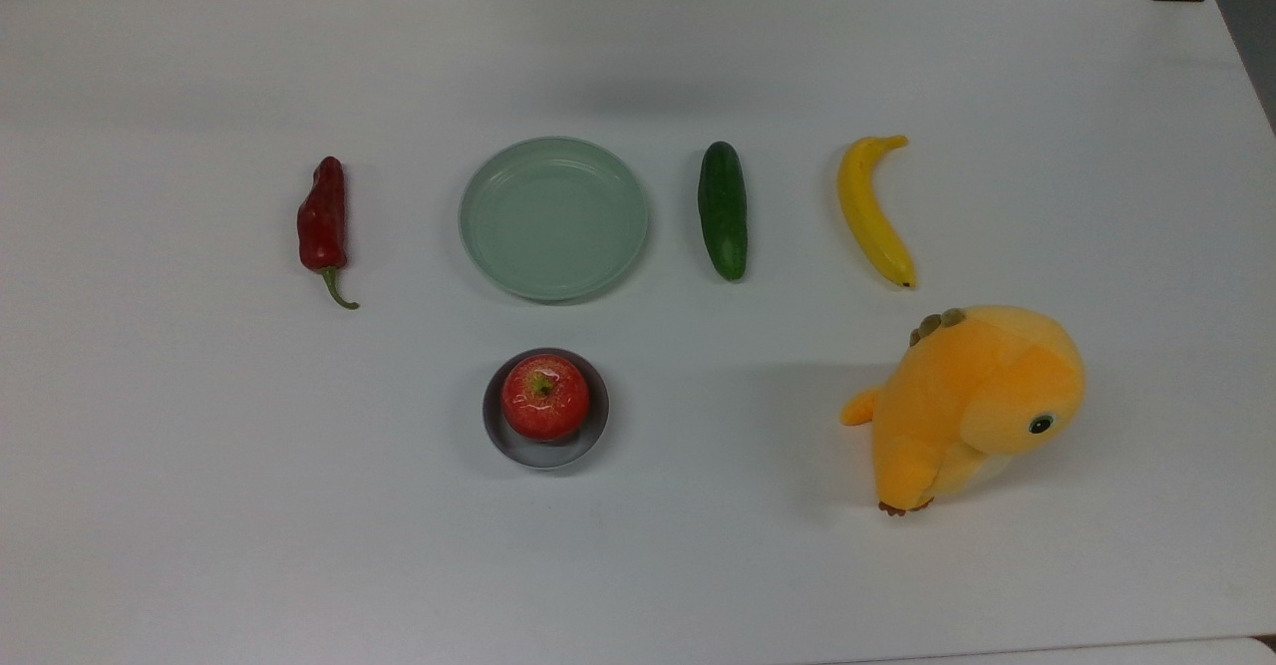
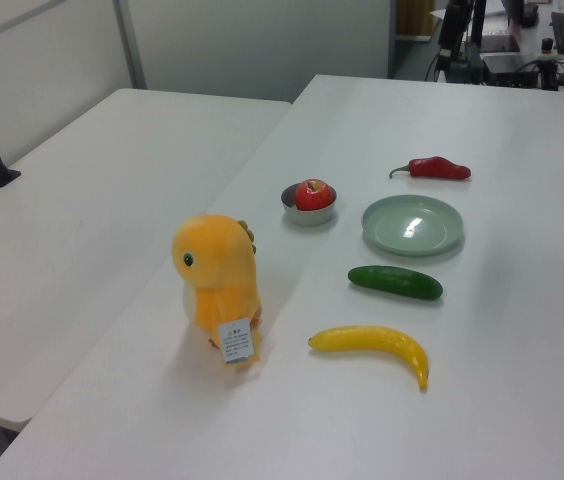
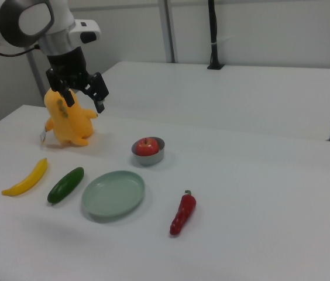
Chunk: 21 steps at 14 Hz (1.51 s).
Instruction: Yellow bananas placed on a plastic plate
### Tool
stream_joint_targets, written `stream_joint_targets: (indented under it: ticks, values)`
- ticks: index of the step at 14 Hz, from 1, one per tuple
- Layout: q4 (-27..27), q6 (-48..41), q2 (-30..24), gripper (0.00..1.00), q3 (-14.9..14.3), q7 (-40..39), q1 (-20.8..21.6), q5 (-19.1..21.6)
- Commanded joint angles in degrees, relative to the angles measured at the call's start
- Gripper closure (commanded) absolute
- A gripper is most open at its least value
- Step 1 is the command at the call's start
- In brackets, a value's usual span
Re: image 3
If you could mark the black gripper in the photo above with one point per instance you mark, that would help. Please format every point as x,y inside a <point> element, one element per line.
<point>68,67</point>

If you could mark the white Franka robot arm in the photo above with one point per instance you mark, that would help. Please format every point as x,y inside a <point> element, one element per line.
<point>7,17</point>

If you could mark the red plastic apple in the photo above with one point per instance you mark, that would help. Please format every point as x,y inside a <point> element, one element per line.
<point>147,147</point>

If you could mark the black pole with base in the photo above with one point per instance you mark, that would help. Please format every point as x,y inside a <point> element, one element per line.
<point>213,29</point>

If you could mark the yellow plush bird toy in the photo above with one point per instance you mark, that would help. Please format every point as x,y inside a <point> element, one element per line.
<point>65,126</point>

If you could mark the small grey metal bowl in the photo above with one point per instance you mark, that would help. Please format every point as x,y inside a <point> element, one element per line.
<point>149,160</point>

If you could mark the grey partition frame post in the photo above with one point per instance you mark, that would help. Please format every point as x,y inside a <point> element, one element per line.
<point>168,29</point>

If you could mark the white paper toy tag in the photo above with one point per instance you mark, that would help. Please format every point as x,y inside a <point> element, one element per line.
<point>44,137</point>

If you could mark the yellow plastic banana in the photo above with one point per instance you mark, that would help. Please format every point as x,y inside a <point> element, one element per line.
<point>33,177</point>

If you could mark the pale green plastic plate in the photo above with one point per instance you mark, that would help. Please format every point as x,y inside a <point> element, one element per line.
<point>112,194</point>

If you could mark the red plastic chili pepper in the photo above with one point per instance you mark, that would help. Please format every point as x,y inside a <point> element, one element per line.
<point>184,213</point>

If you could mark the green plastic cucumber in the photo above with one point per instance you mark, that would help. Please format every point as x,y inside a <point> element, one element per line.
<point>65,185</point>

